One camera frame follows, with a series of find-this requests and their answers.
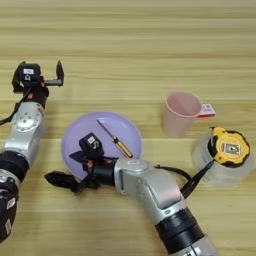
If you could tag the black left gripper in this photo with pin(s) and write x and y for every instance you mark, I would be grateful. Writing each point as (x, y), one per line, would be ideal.
(36, 92)

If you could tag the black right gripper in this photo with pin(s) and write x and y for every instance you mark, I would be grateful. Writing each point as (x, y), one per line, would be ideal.
(101, 173)

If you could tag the purple round plate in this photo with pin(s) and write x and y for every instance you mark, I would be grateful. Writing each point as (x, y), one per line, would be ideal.
(83, 130)

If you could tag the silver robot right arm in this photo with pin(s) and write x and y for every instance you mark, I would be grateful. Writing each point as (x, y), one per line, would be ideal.
(153, 190)

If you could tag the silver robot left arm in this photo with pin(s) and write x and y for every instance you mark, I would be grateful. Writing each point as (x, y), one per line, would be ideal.
(25, 133)

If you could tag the pink plastic cup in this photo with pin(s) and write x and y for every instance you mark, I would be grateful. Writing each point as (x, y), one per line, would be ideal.
(181, 113)

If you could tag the small red white card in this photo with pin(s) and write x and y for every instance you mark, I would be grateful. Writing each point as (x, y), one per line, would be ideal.
(207, 110)

